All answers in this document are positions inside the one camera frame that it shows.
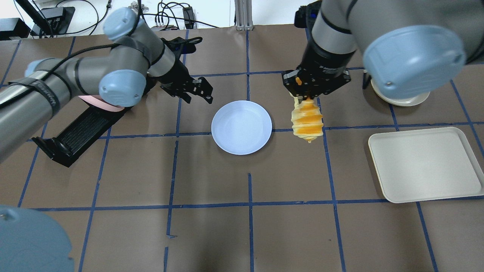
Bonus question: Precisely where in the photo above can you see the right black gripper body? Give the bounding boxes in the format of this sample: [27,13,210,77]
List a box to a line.
[282,57,351,98]

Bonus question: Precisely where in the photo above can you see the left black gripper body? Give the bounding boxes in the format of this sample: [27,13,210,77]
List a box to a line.
[155,62,193,94]

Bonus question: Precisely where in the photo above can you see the yellow orange bread loaf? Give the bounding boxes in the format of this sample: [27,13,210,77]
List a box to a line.
[289,93,324,143]

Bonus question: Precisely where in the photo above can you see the blue plate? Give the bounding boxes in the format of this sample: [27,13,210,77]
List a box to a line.
[211,100,273,155]

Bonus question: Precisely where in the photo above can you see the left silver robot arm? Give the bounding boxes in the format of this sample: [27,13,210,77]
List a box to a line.
[1,8,213,161]

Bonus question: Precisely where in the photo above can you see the pink plate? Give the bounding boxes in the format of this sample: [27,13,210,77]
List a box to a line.
[79,95,125,112]

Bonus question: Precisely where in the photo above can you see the cream round plate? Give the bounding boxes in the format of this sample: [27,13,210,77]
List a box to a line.
[370,79,430,107]

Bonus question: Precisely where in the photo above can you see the black dish rack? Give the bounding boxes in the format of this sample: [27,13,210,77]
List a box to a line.
[31,106,131,167]

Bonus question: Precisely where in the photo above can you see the cream rectangular tray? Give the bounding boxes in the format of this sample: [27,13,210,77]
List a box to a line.
[368,127,483,203]

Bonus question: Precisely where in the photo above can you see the aluminium frame post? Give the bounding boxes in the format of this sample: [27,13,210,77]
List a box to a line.
[234,0,254,31]

